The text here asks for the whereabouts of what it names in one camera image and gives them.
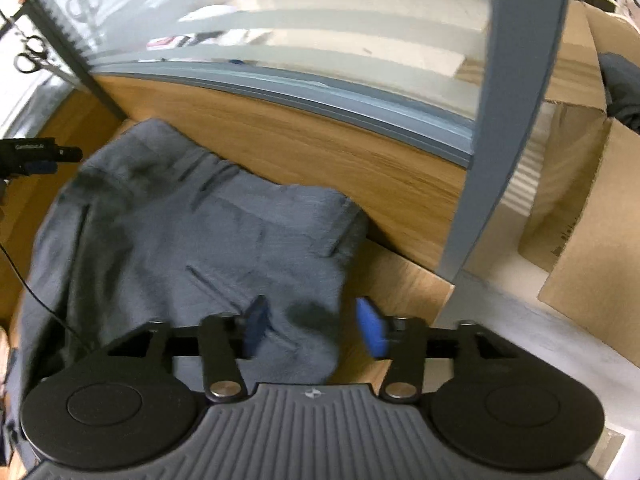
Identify dark cloth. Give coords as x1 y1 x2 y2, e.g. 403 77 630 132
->
597 52 640 133

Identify red and white packet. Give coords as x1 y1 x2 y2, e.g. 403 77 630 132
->
147 34 223 50

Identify brown cardboard box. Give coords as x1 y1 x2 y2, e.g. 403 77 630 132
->
517 0 640 356

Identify grey pants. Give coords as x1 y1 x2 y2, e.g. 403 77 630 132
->
15 119 371 396

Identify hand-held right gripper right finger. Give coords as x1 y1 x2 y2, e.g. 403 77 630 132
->
355 297 521 403

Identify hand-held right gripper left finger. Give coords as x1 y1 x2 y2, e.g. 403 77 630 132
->
107 295 271 403

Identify black cable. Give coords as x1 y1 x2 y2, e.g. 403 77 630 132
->
0 242 81 341

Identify black scissors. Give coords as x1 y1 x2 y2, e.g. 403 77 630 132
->
14 35 48 73

